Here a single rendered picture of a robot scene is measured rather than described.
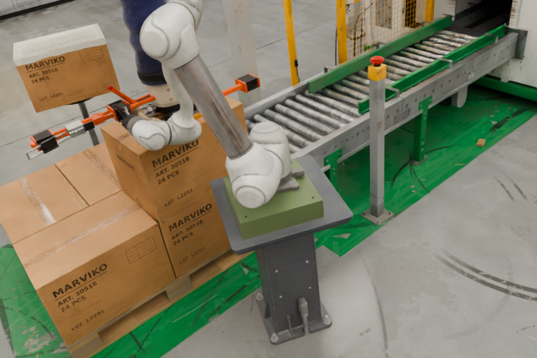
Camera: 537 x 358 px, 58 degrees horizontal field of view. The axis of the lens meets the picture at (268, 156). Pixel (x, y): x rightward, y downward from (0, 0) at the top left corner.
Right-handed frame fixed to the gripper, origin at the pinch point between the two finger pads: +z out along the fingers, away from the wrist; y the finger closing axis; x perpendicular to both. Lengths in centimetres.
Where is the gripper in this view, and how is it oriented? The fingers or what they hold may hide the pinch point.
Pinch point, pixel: (117, 111)
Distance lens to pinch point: 236.2
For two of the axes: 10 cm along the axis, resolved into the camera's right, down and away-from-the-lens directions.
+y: 1.2, 8.3, 5.5
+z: -6.2, -3.7, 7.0
